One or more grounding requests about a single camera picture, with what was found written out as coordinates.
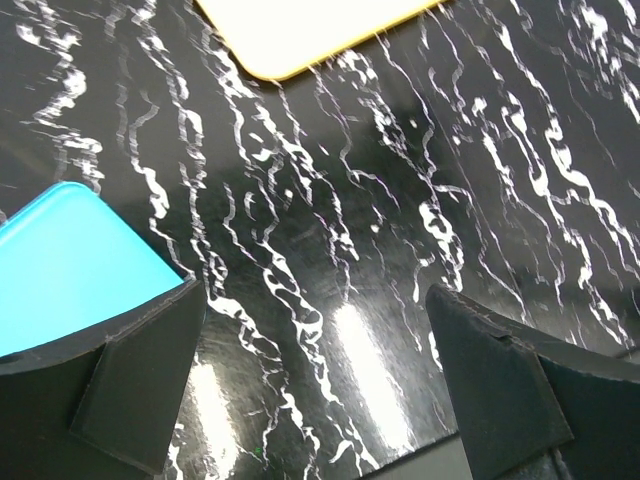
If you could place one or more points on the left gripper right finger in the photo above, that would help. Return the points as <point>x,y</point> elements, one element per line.
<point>529,405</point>

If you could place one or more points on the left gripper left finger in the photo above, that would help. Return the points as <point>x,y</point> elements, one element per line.
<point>101,403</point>

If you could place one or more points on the teal box lid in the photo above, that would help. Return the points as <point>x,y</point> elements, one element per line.
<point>68,262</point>

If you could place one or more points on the orange plastic tray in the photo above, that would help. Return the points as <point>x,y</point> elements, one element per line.
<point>274,40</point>

